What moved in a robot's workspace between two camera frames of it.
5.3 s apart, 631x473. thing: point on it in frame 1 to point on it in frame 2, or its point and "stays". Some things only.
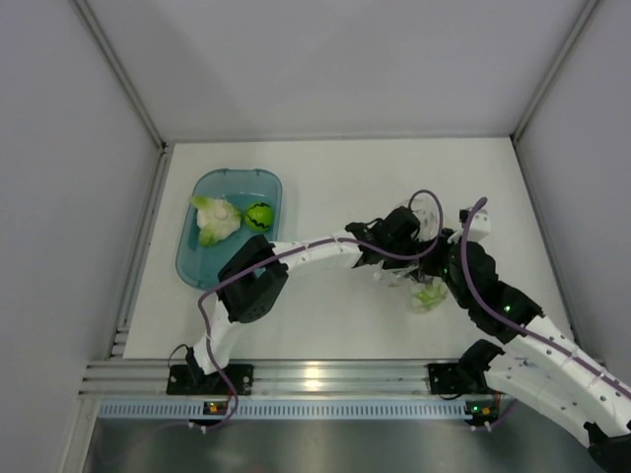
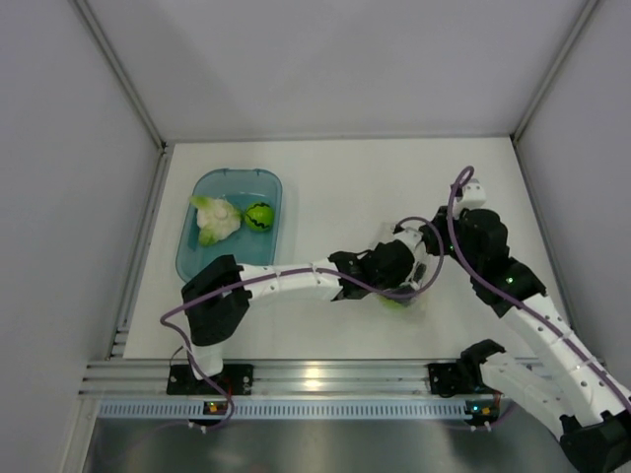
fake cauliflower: x=216 y=218 stays
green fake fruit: x=429 y=296 to x=390 y=303
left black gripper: x=412 y=241 to x=402 y=277
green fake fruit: x=259 y=216 stays
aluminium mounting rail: x=301 y=378 stays
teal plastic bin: x=198 y=267 stays
